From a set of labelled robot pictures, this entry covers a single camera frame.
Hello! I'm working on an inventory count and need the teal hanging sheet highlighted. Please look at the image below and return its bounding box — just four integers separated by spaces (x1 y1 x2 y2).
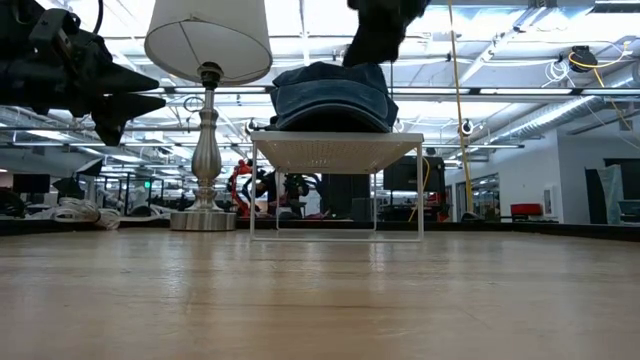
597 164 627 212

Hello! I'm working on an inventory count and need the white wall frame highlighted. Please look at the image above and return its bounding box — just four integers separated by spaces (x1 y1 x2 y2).
542 184 557 217

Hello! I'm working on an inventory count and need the white perforated metal rack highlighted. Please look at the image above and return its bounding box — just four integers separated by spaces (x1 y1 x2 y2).
248 130 426 244

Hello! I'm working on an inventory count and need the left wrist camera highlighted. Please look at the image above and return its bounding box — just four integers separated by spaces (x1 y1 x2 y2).
28 7 82 51

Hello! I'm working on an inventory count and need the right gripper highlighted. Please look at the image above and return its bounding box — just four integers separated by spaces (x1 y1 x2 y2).
342 0 432 68

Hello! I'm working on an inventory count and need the ceiling cord reel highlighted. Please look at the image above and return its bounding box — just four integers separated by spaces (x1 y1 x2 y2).
569 44 600 75

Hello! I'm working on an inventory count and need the black cabinet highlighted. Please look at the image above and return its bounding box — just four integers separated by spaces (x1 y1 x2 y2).
319 172 375 222

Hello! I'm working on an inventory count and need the white lamp cord bundle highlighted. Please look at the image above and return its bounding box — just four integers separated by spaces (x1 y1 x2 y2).
24 196 174 232

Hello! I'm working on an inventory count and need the black aluminium table frame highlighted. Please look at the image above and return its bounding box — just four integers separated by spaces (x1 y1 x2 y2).
0 215 640 243

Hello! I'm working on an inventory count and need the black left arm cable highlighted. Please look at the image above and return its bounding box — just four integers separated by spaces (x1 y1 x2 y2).
91 0 105 37

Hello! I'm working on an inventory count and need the table lamp white shade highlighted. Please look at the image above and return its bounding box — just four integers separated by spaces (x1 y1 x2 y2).
143 0 274 233

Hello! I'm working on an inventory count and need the blue denim baseball cap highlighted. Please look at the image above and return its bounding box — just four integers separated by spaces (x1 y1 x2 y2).
269 60 400 134
279 105 394 134

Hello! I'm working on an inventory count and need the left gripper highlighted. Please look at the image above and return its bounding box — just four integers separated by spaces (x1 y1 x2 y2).
19 37 167 147

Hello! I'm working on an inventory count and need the silver ventilation duct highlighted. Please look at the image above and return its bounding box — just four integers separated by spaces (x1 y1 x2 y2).
477 93 604 147

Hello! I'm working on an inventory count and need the red box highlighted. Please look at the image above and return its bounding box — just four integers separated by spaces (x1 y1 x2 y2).
509 202 545 218

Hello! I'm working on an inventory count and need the yellow hanging cable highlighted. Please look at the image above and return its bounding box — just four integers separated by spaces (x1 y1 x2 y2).
446 0 475 217

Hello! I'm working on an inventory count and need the black standing panel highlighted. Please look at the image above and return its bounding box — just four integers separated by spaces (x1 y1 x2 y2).
583 167 609 225

